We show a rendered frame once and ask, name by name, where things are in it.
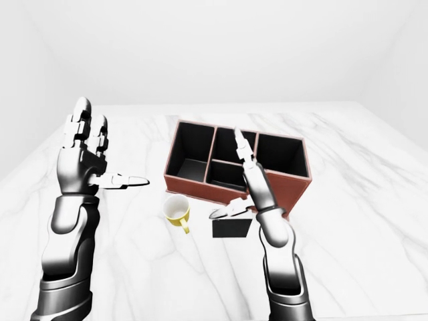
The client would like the red-brown desk caddy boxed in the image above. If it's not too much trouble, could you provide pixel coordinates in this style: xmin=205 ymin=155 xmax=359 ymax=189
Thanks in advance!
xmin=163 ymin=119 xmax=314 ymax=220

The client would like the black book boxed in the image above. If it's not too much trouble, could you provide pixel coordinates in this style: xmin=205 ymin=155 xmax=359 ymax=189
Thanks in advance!
xmin=212 ymin=217 xmax=253 ymax=239

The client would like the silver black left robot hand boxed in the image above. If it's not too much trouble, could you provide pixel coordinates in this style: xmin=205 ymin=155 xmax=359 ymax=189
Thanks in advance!
xmin=56 ymin=96 xmax=150 ymax=196

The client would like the yellow mug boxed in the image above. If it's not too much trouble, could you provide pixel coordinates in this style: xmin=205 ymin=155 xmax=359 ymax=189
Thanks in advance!
xmin=162 ymin=195 xmax=191 ymax=235

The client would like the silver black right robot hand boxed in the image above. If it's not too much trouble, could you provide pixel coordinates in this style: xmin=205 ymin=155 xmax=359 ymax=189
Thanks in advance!
xmin=209 ymin=126 xmax=281 ymax=220

